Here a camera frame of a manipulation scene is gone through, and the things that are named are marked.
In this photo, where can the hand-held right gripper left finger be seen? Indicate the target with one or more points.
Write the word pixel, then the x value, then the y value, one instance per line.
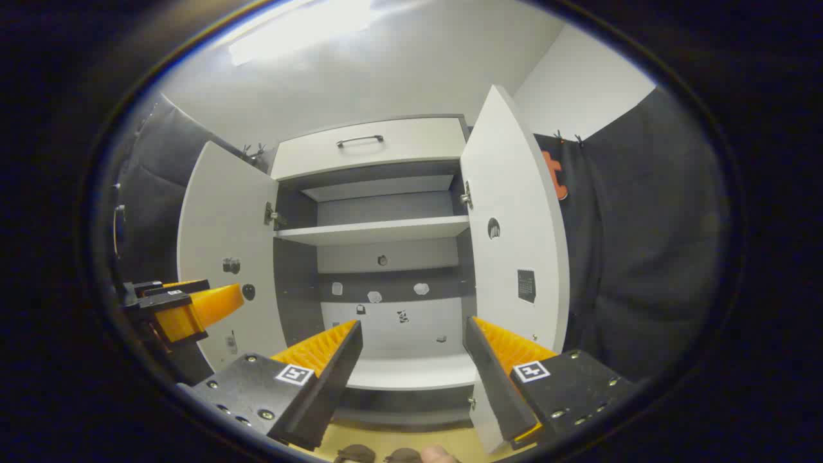
pixel 331 386

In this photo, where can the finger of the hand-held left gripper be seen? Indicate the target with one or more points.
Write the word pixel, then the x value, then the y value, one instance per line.
pixel 206 305
pixel 173 287

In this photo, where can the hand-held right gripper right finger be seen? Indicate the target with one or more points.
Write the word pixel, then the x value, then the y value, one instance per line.
pixel 492 386

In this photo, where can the brown fuzzy shoe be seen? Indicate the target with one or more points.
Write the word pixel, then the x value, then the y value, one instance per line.
pixel 355 454
pixel 402 456

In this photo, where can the white door with camera sticker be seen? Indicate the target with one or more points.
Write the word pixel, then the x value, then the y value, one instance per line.
pixel 225 218

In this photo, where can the white shoe cabinet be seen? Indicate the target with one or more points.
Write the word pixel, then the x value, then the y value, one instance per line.
pixel 386 193

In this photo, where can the white cabinet shelf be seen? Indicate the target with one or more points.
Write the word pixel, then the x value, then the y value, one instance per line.
pixel 379 188
pixel 373 231

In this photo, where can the white cabinet drawer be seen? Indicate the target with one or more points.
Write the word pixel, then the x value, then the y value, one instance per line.
pixel 411 145

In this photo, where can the black backdrop cloth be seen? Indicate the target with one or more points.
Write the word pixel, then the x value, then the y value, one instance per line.
pixel 643 244
pixel 154 180

